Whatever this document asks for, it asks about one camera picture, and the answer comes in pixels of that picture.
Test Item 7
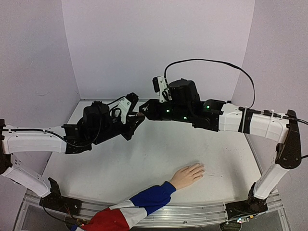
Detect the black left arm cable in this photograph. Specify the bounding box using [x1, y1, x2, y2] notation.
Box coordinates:
[36, 96, 126, 146]

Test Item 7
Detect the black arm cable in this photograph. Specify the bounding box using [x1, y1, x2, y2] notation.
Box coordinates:
[163, 58, 256, 109]
[36, 96, 126, 146]

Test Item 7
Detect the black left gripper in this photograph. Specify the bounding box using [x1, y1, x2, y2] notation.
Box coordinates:
[93, 110, 145, 146]

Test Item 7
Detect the mannequin hand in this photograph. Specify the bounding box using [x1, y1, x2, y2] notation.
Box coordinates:
[170, 163, 205, 190]

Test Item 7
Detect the aluminium front rail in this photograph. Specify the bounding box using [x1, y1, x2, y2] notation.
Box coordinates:
[24, 190, 284, 228]

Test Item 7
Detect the red white blue sleeve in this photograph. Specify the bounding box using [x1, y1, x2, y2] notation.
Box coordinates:
[71, 181, 176, 231]

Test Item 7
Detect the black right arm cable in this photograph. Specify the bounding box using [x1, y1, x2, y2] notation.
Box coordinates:
[163, 58, 256, 109]

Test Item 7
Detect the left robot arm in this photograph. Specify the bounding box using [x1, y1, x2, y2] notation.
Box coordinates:
[15, 121, 147, 203]

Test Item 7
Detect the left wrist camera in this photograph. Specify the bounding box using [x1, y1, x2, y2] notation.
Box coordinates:
[112, 92, 139, 125]

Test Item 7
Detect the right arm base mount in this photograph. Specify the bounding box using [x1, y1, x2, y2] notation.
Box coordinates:
[225, 183, 268, 221]

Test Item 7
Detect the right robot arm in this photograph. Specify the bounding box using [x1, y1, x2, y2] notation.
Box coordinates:
[139, 77, 302, 211]

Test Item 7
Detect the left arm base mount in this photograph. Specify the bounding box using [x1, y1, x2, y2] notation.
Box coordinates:
[39, 178, 82, 215]

